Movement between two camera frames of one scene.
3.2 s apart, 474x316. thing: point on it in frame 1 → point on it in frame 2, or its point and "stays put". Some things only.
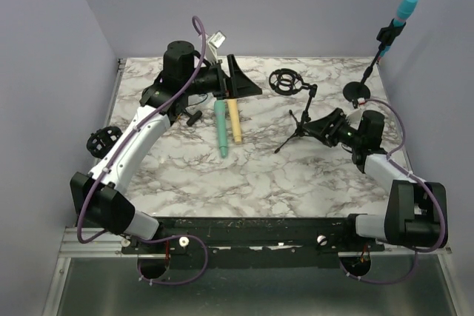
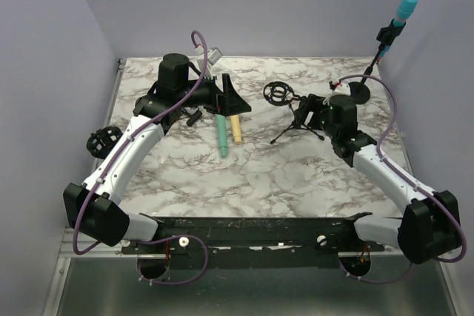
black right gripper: x=321 y=128 → x=304 y=112
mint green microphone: x=220 y=113 stays put
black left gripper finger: x=230 y=95 → x=227 y=109
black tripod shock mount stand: x=286 y=81 → x=278 y=93
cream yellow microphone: x=235 y=120 stays put
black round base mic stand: x=356 y=92 stays put
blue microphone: x=406 y=7 stays put
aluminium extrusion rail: x=72 y=246 stays put
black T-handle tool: x=192 y=118 stays put
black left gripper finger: x=241 y=85 → x=233 y=103
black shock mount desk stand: x=101 y=141 stays put
